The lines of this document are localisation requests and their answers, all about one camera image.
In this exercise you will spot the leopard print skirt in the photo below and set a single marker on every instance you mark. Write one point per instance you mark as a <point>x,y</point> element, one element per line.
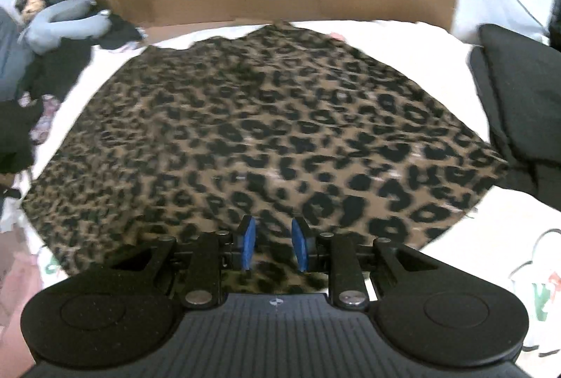
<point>263,132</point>

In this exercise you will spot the dark grey pillow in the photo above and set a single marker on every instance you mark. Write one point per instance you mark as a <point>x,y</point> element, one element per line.
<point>8,54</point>

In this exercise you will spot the folded black garment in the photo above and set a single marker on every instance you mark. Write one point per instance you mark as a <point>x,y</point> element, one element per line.
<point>517,97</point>

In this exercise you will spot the black cloth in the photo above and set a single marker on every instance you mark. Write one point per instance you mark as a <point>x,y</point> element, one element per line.
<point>65,67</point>

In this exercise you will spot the dark cloth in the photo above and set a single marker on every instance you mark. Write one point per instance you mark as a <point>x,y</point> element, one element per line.
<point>13,137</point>

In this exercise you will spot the small plush doll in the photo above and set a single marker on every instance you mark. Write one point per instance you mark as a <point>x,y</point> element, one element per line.
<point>30,5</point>

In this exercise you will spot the grey neck pillow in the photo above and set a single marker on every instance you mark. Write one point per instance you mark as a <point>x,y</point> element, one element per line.
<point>65,16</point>

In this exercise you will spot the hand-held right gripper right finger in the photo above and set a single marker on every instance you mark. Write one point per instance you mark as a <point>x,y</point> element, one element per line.
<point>300,244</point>

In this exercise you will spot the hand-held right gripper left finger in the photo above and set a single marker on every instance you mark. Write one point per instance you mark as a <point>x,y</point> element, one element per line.
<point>247,244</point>

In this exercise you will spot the cream printed blanket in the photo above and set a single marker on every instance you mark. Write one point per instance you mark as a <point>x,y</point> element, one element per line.
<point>504,229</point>

